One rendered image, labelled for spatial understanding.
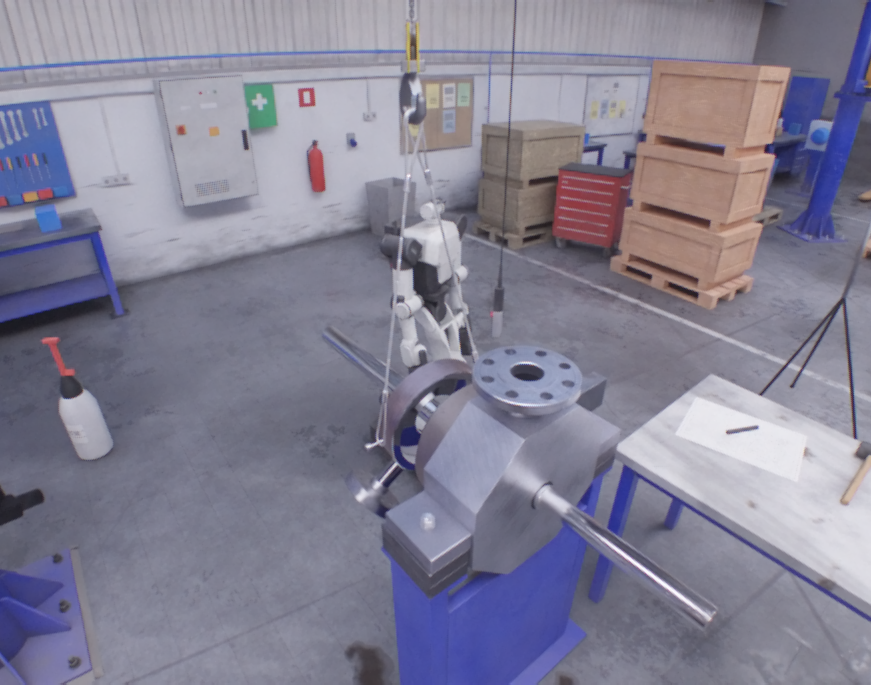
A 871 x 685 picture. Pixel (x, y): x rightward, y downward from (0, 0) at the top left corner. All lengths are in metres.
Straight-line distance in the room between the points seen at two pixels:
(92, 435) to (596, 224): 5.08
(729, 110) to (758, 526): 4.00
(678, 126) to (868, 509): 4.04
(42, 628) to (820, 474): 3.05
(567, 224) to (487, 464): 5.20
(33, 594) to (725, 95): 5.69
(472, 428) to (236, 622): 1.62
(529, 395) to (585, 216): 5.08
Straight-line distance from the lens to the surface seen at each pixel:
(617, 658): 2.47
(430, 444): 1.40
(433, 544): 1.25
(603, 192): 6.05
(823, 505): 2.05
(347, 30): 6.73
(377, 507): 1.60
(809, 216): 8.62
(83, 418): 3.51
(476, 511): 1.22
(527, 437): 1.20
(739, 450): 2.12
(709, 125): 5.33
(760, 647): 2.72
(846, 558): 1.91
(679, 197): 5.46
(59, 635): 2.82
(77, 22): 5.92
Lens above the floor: 2.09
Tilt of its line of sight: 30 degrees down
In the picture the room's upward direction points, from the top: straight up
